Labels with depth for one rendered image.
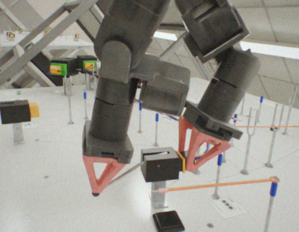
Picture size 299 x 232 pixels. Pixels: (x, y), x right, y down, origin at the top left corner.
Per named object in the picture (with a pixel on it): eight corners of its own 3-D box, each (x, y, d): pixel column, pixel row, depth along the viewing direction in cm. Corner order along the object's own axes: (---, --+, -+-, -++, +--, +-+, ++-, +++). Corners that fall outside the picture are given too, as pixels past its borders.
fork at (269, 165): (275, 167, 61) (287, 104, 57) (269, 168, 60) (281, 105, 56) (267, 162, 63) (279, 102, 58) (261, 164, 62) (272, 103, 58)
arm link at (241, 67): (233, 39, 41) (270, 55, 40) (228, 44, 47) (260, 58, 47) (210, 82, 42) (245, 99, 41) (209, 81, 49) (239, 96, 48)
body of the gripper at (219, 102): (208, 119, 52) (228, 84, 50) (238, 144, 42) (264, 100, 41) (179, 107, 49) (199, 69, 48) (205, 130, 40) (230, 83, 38)
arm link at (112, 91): (106, 53, 42) (98, 55, 36) (151, 64, 42) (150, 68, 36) (98, 96, 44) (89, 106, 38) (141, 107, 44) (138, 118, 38)
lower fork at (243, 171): (250, 174, 58) (262, 109, 53) (244, 176, 57) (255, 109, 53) (243, 169, 60) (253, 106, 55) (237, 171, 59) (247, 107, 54)
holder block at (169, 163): (140, 170, 48) (141, 148, 47) (171, 167, 49) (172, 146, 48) (145, 183, 44) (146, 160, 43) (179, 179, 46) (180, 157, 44)
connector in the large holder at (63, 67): (67, 75, 105) (66, 63, 103) (64, 76, 102) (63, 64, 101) (53, 74, 106) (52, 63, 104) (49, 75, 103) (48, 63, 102)
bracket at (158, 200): (148, 193, 50) (148, 168, 49) (160, 191, 51) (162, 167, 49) (154, 209, 46) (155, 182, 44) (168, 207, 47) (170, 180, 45)
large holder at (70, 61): (87, 88, 124) (86, 55, 119) (70, 98, 108) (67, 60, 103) (73, 87, 125) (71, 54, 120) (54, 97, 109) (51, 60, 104)
